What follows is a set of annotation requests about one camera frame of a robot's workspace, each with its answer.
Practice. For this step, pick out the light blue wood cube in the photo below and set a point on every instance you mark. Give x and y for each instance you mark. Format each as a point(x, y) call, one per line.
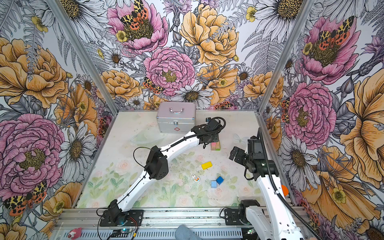
point(214, 184)

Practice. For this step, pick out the small orange white toy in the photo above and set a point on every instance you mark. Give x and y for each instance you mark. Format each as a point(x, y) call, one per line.
point(196, 178)

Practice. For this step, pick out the natural wood block numbered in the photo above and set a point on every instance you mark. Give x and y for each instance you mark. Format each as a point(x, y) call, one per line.
point(217, 146)

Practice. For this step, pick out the pink toy left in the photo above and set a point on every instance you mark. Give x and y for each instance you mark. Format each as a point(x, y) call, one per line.
point(75, 234)

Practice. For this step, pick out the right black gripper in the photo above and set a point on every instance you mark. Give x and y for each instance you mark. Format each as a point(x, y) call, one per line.
point(233, 152)

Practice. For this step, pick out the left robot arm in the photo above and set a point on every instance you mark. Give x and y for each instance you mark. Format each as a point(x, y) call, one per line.
point(157, 167)

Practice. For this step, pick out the dark blue wood cube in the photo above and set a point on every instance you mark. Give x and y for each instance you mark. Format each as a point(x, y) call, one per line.
point(219, 180)

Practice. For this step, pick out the grey blue cloth object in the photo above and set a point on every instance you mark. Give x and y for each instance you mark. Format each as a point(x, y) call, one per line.
point(184, 233)

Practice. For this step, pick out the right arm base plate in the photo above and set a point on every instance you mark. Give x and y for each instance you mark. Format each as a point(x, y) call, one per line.
point(233, 217)

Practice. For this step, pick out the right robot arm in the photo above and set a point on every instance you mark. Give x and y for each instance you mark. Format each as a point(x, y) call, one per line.
point(280, 223)

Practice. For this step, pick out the aluminium front rail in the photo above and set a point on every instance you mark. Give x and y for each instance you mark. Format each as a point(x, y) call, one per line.
point(158, 224)

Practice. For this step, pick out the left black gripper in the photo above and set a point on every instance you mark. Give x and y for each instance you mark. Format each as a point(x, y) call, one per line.
point(216, 138)

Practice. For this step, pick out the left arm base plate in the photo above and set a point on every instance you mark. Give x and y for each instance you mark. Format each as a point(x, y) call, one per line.
point(132, 218)

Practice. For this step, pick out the orange pill bottle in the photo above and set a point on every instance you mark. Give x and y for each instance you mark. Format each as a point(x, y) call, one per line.
point(285, 190)

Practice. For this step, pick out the yellow wood block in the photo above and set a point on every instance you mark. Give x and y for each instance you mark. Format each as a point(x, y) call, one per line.
point(206, 165)

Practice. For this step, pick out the silver first aid case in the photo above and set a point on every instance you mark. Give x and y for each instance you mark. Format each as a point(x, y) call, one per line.
point(176, 117)

